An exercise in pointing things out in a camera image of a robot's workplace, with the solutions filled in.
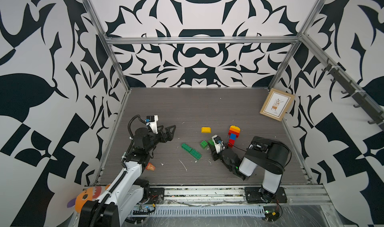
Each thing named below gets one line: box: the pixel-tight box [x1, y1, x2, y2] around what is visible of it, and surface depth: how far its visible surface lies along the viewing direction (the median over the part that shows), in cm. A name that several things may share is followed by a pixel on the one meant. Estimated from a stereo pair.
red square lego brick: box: [227, 138, 236, 148], surface depth 93 cm
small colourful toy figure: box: [145, 162, 156, 171], surface depth 83 cm
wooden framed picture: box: [259, 88, 296, 122], surface depth 101 cm
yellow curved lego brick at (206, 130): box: [201, 126, 212, 134], surface depth 98 cm
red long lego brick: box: [228, 131, 240, 139], surface depth 96 cm
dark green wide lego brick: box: [189, 148, 203, 160], surface depth 89 cm
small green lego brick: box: [200, 140, 208, 150], surface depth 91 cm
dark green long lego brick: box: [181, 143, 193, 152], surface depth 91 cm
